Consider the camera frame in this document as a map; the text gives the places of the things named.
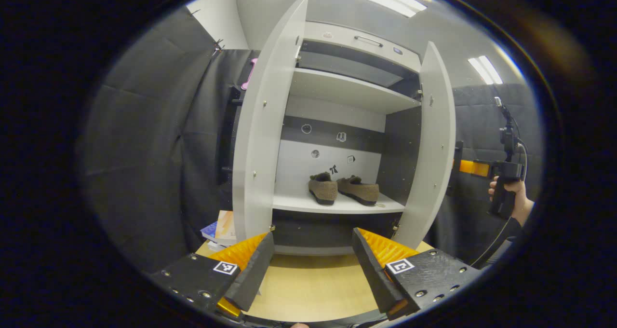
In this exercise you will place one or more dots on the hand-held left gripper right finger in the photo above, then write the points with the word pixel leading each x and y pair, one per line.
pixel 373 275

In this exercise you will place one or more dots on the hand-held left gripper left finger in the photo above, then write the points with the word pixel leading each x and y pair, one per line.
pixel 253 275

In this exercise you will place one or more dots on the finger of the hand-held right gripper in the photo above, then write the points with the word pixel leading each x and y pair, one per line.
pixel 475 168

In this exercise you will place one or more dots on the grey cabinet door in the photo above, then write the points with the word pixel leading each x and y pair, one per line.
pixel 260 140
pixel 434 164

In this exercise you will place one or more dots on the grey shoe cabinet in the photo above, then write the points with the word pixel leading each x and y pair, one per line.
pixel 299 202

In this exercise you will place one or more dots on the brown fuzzy shoe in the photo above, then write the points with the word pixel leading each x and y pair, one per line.
pixel 359 190
pixel 324 190

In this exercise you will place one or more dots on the black backdrop cloth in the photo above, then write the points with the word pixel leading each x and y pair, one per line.
pixel 140 149
pixel 475 120
pixel 217 125

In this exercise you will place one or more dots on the blue book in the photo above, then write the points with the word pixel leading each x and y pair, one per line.
pixel 208 231

